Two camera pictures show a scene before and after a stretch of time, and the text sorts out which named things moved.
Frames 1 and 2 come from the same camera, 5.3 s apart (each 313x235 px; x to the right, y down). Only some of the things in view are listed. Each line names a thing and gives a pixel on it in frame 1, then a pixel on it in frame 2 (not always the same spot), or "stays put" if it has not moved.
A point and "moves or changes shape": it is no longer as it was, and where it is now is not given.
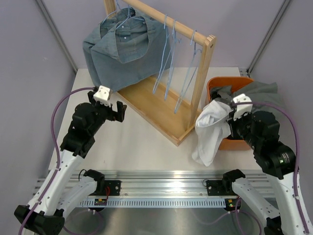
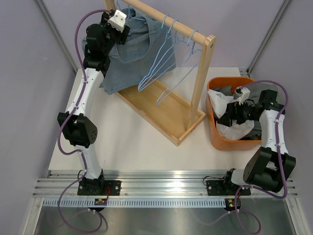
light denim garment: x=137 y=50 stays put
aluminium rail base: x=157 y=188 stays put
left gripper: x=118 y=116 -> x=120 y=36
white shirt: x=212 y=127 moves or changes shape
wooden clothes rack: x=164 y=100 stays put
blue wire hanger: x=193 y=71 -> x=193 y=45
